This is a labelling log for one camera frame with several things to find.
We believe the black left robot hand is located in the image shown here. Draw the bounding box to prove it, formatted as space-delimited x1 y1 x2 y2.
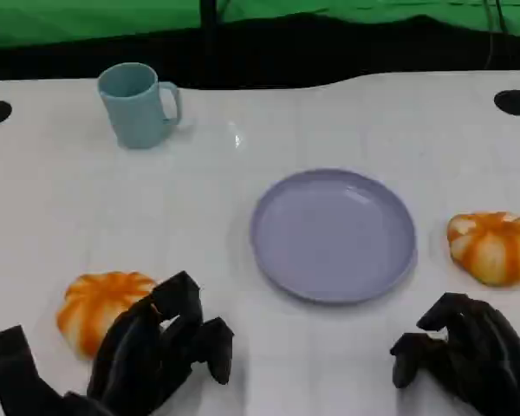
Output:
0 270 235 416

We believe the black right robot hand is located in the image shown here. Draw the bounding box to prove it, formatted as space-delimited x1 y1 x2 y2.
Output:
389 292 520 416

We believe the orange white toy bread roll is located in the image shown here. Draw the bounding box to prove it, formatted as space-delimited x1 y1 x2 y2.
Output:
446 211 520 287
55 271 159 361

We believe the lilac plate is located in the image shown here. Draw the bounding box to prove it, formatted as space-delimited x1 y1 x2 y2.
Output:
249 167 419 304

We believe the pale green mug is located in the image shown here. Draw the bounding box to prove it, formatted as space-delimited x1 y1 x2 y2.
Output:
97 62 183 151

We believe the black cloth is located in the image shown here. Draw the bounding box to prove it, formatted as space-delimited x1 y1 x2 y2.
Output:
0 12 520 91

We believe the green cloth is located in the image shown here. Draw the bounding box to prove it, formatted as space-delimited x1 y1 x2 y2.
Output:
0 0 520 51

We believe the black stand pole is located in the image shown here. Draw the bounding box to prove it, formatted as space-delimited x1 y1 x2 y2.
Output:
198 0 220 29

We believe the black cable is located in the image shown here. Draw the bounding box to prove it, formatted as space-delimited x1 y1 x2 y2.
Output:
480 0 510 70

